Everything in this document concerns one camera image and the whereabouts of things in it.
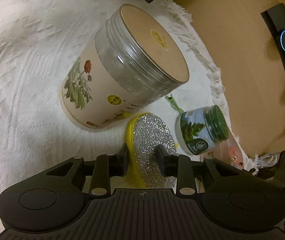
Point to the white woven blanket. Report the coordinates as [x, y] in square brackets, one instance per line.
[39, 42]

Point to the tall beige-lid plastic jar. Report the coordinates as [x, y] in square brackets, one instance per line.
[131, 62]

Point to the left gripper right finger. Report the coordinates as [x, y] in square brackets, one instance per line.
[182, 168]

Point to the green-lid small jar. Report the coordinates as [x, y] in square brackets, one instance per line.
[202, 129]

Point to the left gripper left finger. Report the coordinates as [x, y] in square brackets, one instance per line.
[105, 167]

